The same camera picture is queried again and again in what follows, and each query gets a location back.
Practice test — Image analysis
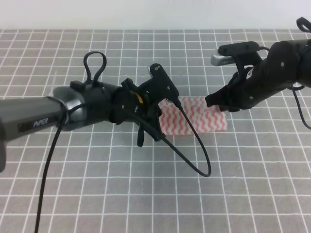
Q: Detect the black left camera cable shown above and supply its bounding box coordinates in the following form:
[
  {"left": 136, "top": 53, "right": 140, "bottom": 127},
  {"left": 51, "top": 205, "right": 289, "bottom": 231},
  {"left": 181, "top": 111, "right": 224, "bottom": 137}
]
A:
[{"left": 34, "top": 97, "right": 211, "bottom": 233}]

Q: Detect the pink white wavy striped towel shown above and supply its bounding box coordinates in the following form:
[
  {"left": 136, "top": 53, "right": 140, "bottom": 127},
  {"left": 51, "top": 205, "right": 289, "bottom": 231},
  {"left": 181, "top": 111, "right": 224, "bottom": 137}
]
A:
[{"left": 159, "top": 97, "right": 227, "bottom": 136}]

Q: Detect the black camera cable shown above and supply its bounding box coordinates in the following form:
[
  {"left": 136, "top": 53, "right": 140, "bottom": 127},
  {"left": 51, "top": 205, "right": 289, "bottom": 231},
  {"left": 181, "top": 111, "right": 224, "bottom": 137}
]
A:
[
  {"left": 289, "top": 82, "right": 311, "bottom": 131},
  {"left": 34, "top": 97, "right": 211, "bottom": 233}
]

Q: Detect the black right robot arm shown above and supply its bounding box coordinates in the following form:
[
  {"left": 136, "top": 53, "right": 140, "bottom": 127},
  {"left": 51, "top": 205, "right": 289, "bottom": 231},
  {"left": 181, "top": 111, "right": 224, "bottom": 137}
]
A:
[{"left": 205, "top": 39, "right": 311, "bottom": 112}]

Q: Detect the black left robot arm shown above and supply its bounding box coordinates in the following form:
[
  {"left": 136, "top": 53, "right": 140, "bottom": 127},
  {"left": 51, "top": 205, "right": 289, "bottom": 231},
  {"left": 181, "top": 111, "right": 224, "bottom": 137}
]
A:
[{"left": 0, "top": 79, "right": 165, "bottom": 171}]

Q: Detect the black right camera cable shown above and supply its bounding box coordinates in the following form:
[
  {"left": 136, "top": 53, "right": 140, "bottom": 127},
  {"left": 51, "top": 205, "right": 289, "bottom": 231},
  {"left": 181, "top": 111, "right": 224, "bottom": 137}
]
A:
[{"left": 289, "top": 82, "right": 311, "bottom": 131}]

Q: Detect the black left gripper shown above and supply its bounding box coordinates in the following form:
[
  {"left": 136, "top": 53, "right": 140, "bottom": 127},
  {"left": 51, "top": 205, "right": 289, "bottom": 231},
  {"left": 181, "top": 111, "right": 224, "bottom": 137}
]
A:
[{"left": 111, "top": 79, "right": 164, "bottom": 147}]

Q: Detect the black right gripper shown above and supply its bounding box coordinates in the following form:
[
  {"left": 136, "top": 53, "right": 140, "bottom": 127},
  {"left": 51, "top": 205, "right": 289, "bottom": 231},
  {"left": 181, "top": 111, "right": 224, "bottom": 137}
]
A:
[{"left": 205, "top": 67, "right": 289, "bottom": 113}]

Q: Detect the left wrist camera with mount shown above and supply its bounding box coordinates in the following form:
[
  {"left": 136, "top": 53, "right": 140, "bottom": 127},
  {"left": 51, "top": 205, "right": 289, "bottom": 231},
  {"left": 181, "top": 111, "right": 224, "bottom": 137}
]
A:
[{"left": 146, "top": 63, "right": 180, "bottom": 106}]

